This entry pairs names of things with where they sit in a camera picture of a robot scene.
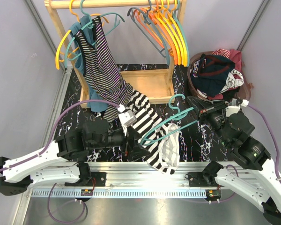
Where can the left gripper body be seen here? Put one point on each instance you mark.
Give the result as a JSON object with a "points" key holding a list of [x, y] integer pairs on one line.
{"points": [[116, 138]]}

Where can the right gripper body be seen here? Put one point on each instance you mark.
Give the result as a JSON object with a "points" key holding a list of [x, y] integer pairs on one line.
{"points": [[214, 116]]}

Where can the black white wide-striped tank top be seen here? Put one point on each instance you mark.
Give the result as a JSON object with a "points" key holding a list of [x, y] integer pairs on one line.
{"points": [[164, 155]]}

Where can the thin-striped black tank top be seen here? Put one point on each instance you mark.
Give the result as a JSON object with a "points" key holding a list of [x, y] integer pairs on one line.
{"points": [[106, 79]]}

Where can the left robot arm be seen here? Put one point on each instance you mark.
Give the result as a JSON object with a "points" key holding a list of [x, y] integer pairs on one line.
{"points": [[64, 160]]}

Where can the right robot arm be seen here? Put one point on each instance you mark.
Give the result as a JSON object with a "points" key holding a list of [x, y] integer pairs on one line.
{"points": [[234, 131]]}

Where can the yellow hanger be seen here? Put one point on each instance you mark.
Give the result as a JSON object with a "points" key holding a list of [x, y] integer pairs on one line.
{"points": [[172, 23], [159, 19], [52, 7]]}

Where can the yellow hanger on left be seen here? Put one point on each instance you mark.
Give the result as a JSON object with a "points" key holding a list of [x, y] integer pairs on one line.
{"points": [[52, 7]]}

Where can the orange hanger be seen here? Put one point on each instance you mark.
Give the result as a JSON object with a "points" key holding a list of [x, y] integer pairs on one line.
{"points": [[158, 31]]}

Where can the grey-blue hanger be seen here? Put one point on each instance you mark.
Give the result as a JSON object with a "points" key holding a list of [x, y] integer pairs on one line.
{"points": [[149, 29]]}

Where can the blue tank top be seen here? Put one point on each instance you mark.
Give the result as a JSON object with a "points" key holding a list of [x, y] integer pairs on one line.
{"points": [[83, 39]]}

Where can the black marble mat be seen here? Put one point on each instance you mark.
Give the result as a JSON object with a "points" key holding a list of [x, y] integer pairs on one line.
{"points": [[195, 144]]}

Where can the navy garment in basket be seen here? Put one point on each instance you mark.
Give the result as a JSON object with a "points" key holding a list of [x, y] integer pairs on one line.
{"points": [[210, 72]]}

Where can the brown laundry basket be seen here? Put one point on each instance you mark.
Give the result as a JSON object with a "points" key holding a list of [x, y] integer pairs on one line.
{"points": [[245, 89]]}

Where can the wooden clothes rack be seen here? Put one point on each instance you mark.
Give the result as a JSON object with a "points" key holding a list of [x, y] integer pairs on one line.
{"points": [[156, 85]]}

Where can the red striped garment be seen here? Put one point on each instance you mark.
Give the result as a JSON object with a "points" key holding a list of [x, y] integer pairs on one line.
{"points": [[232, 54]]}

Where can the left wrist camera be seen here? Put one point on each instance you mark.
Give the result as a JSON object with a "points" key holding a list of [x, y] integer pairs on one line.
{"points": [[126, 117]]}

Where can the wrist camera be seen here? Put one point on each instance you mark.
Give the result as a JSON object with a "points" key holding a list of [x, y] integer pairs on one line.
{"points": [[235, 106], [126, 117]]}

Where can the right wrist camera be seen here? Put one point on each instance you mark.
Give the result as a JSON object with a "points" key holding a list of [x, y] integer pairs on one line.
{"points": [[235, 106]]}

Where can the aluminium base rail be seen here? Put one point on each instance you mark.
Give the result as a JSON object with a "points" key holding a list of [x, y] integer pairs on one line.
{"points": [[137, 194]]}

